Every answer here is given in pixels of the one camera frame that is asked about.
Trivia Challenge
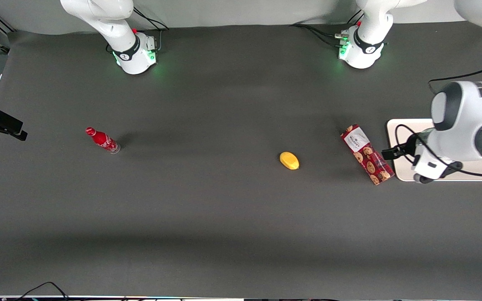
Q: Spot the beige rectangular tray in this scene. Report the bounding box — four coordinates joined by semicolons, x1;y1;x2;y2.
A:
387;118;482;182

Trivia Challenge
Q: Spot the red cookie box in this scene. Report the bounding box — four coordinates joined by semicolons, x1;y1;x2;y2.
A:
340;124;395;186

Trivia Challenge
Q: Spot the red cola bottle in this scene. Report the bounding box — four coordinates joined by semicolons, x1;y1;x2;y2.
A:
85;127;121;155

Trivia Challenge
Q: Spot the yellow lemon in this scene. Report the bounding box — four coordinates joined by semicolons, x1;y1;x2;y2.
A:
279;151;300;171

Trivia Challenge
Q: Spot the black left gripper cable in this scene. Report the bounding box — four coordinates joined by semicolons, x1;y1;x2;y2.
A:
395;124;482;176

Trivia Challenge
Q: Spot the black left arm base cable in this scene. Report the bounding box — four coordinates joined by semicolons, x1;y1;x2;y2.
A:
289;9;365;47

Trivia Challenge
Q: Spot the black arm base cable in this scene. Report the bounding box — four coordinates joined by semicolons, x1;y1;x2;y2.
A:
289;9;365;47
133;6;170;51

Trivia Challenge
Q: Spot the black table edge cable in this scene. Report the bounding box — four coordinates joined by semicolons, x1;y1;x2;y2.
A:
14;281;71;301

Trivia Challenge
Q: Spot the black right arm base cable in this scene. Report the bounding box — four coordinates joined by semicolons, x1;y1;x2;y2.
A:
133;6;170;51

